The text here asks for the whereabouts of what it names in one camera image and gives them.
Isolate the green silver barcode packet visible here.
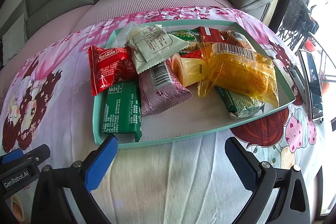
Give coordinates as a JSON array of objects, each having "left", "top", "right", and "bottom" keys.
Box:
[{"left": 215, "top": 86, "right": 265, "bottom": 119}]

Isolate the yellow orange bread packet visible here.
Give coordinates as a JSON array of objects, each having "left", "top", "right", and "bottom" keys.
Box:
[{"left": 197, "top": 43, "right": 279, "bottom": 107}]

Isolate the dark green snack packet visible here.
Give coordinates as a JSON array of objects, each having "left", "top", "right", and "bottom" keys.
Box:
[{"left": 102, "top": 81, "right": 142, "bottom": 142}]

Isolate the pale jelly cup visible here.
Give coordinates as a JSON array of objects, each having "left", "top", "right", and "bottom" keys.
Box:
[{"left": 172, "top": 53, "right": 206, "bottom": 88}]

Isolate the small red snack packet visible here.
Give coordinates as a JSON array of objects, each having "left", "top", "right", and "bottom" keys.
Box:
[{"left": 88, "top": 46, "right": 138, "bottom": 96}]

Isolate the pink barcode snack packet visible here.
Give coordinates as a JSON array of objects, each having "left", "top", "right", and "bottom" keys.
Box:
[{"left": 138, "top": 58, "right": 192, "bottom": 116}]

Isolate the large red patterned packet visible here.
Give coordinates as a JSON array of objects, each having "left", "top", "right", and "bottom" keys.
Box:
[{"left": 181, "top": 49, "right": 202, "bottom": 59}]

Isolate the cream yellow pastry packet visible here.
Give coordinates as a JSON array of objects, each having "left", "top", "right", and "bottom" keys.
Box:
[{"left": 219, "top": 30, "right": 255, "bottom": 52}]

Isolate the small green white packet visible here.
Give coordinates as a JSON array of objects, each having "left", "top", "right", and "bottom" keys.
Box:
[{"left": 169, "top": 29, "right": 201, "bottom": 54}]

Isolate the white cream snack packet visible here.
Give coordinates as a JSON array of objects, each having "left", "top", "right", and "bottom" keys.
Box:
[{"left": 126, "top": 24, "right": 189, "bottom": 74}]

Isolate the grey remote control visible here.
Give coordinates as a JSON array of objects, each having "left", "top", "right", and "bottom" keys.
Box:
[{"left": 287, "top": 64, "right": 308, "bottom": 113}]

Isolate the teal-rimmed white tray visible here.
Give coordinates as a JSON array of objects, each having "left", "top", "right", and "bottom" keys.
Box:
[{"left": 92, "top": 19, "right": 295, "bottom": 149}]

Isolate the dark red wrapped snack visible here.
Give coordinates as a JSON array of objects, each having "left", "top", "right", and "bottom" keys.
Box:
[{"left": 197, "top": 27, "right": 224, "bottom": 43}]

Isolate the black metal rack outside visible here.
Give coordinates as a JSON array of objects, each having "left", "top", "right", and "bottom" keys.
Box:
[{"left": 277, "top": 0, "right": 319, "bottom": 51}]

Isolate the clear-wrapped pale round cake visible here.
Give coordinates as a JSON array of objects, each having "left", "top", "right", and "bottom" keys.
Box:
[{"left": 110, "top": 22, "right": 149, "bottom": 48}]

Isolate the pink ribbed seat cover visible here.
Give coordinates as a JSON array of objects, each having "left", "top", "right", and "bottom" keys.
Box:
[{"left": 1, "top": 0, "right": 233, "bottom": 99}]

